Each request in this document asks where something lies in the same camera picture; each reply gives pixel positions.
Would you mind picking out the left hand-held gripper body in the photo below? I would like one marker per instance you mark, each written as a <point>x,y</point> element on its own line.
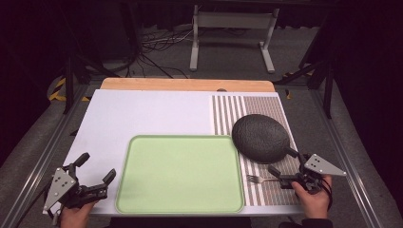
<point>68,190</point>

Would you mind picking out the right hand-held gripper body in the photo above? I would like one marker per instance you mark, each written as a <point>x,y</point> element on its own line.
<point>312,174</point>

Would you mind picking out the silver metal fork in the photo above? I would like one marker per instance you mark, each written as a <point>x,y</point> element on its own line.
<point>258,179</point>

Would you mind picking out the dark textured oval plate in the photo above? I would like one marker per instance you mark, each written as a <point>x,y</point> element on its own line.
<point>259,137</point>

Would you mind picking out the person's right hand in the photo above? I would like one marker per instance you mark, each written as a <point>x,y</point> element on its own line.
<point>313,199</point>

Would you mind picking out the person's left hand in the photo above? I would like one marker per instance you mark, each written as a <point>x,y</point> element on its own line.
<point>75,217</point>

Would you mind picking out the striped grey placemat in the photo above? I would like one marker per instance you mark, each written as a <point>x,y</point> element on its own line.
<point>269,193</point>

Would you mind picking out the light green tray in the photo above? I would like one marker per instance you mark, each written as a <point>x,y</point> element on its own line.
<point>179,174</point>

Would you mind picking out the yellow black hazard tape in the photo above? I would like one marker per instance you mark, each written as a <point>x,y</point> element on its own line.
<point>58,91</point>

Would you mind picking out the white table cover sheet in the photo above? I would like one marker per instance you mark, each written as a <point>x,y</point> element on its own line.
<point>142,110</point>

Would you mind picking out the black stand legs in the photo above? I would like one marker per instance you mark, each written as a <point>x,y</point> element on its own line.
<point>320,72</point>
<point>74,72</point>

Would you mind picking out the white metal stand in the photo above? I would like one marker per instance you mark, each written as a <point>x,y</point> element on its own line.
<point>234,20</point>

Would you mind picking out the aluminium frame rail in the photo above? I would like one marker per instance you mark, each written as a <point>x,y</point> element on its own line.
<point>348,158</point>
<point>38,164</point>

